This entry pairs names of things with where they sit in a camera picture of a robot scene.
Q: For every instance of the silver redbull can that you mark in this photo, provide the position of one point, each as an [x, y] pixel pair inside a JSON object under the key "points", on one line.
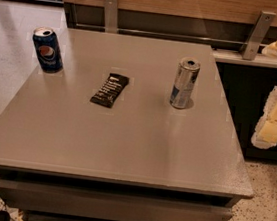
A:
{"points": [[184, 83]]}

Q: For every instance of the blue pepsi can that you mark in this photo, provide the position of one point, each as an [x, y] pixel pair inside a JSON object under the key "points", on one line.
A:
{"points": [[47, 49]]}

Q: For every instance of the grey drawer cabinet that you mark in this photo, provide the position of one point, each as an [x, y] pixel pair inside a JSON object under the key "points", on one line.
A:
{"points": [[51, 133]]}

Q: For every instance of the black snack bar wrapper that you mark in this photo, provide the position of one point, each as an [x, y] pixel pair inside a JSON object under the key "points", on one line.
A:
{"points": [[110, 90]]}

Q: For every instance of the upper grey drawer front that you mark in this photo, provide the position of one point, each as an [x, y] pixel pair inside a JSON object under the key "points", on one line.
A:
{"points": [[95, 204]]}

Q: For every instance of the right metal bracket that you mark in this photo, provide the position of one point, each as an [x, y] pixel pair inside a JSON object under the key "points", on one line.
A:
{"points": [[251, 46]]}

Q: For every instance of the metal bracket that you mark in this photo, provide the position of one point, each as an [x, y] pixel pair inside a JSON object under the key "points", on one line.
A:
{"points": [[251, 46], [111, 16]]}

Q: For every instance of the left metal bracket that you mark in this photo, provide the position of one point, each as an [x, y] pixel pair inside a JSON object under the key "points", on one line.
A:
{"points": [[111, 16]]}

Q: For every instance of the horizontal metal rail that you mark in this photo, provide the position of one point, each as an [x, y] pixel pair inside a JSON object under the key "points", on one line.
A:
{"points": [[203, 40]]}

